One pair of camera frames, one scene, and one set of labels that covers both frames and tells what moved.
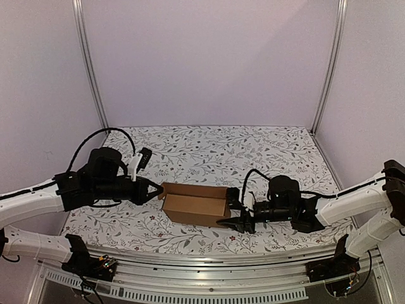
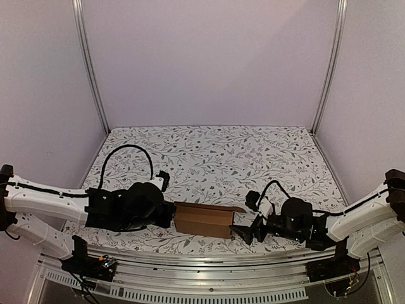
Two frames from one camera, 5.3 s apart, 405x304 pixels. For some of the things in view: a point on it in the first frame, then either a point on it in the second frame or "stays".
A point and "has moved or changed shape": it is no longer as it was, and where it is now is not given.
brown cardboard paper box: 195,204 has moved or changed shape
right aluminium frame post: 343,9 stays
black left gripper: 141,196 -> 168,214
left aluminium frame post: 80,16 stays
